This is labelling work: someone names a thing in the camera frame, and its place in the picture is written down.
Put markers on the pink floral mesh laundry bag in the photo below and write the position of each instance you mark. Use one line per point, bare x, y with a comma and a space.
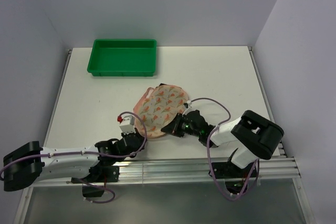
158, 107

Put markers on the green plastic tray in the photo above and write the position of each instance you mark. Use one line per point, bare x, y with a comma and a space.
123, 58

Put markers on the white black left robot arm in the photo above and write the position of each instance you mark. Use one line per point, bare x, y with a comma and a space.
32, 163

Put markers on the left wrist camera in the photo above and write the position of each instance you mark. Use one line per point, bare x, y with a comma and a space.
126, 124

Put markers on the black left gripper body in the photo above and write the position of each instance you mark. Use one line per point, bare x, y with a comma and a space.
138, 148

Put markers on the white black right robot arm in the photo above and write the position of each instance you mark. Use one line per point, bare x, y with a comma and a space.
259, 136

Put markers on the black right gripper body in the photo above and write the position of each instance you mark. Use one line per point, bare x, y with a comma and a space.
186, 128

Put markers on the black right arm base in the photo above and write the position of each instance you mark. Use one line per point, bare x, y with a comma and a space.
227, 170

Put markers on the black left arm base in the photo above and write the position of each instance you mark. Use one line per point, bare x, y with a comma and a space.
95, 184

